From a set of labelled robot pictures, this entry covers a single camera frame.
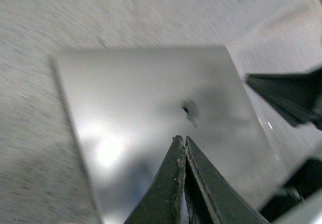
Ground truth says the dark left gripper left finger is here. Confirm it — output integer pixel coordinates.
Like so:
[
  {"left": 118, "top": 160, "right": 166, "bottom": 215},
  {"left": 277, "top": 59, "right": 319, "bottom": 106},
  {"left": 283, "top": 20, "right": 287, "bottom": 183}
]
[{"left": 125, "top": 135, "right": 186, "bottom": 223}]

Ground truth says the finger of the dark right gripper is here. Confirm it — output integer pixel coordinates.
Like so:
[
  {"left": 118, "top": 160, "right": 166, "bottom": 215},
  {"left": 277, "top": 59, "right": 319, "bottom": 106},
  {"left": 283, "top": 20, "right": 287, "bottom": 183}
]
[{"left": 246, "top": 68, "right": 321, "bottom": 130}]

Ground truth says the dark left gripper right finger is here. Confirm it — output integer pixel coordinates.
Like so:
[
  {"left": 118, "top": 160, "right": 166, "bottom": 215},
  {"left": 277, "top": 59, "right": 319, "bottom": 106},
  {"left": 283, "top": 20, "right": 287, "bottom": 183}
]
[{"left": 185, "top": 136, "right": 269, "bottom": 223}]

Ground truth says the grey laptop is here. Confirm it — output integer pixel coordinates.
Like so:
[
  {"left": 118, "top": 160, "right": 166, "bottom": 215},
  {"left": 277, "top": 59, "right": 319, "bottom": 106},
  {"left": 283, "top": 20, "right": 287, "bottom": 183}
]
[{"left": 51, "top": 46, "right": 287, "bottom": 223}]

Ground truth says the black base at right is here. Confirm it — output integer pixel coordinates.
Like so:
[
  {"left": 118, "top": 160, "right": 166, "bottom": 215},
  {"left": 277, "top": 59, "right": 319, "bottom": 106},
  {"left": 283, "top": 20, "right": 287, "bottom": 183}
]
[{"left": 260, "top": 158, "right": 321, "bottom": 222}]

